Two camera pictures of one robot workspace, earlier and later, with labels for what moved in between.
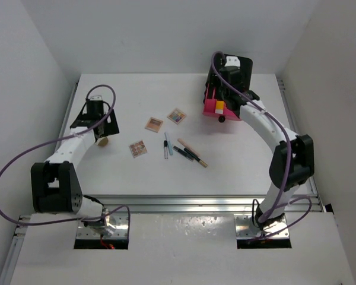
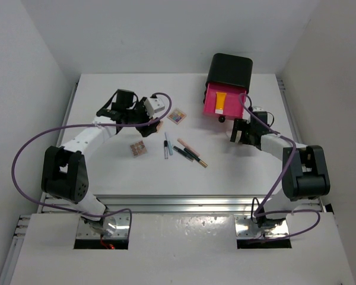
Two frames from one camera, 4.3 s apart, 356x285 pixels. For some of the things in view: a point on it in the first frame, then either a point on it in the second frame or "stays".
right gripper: [215, 81] → [240, 125]
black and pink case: [209, 108] stays
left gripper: [80, 117] → [146, 129]
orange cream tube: [219, 107] stays
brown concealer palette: [137, 149] stays
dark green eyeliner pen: [183, 154] stays
